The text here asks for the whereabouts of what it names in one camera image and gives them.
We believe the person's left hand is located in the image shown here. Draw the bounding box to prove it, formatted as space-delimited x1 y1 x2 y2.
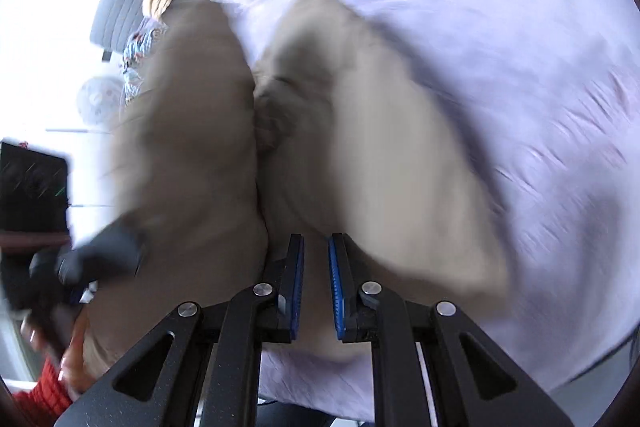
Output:
21 311 96 397

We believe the beige puffer jacket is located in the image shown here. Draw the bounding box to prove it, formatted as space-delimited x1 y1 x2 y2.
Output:
84 0 509 375

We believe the red sleeve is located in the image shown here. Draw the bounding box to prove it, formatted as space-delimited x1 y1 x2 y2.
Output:
13 359 73 427

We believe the black camera box left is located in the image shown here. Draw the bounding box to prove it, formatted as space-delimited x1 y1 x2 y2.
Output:
1 141 70 251

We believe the blue monkey print garment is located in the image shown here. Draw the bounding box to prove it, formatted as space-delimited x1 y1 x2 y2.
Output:
120 20 167 105

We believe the white patterned round object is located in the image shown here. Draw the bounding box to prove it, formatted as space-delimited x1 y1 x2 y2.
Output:
78 75 124 126

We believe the lavender plush bedspread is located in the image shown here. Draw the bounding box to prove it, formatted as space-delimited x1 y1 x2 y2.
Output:
213 0 639 419

